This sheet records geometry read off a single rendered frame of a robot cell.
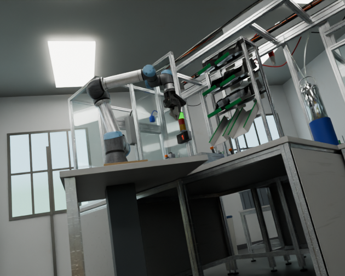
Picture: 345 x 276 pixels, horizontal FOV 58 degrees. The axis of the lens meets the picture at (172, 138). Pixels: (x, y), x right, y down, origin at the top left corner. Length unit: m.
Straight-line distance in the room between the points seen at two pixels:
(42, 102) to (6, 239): 2.29
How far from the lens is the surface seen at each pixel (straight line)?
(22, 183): 5.51
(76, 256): 1.41
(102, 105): 2.16
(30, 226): 5.41
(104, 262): 2.69
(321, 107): 2.61
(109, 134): 1.90
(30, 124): 5.80
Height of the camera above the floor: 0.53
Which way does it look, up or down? 16 degrees up
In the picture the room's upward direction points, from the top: 11 degrees counter-clockwise
